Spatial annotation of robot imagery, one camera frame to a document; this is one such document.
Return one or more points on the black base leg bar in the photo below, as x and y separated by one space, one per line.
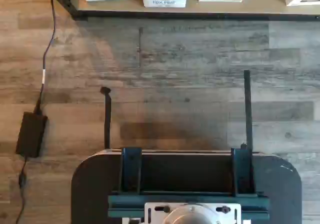
248 109
108 124

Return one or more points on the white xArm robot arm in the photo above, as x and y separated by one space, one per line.
190 216

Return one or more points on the black power adapter brick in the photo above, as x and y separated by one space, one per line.
31 134

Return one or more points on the black metal shelf rack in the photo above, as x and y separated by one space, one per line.
200 16

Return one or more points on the black rounded base plate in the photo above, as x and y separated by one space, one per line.
92 184

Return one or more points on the teal metal mounting frame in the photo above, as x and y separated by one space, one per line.
190 200

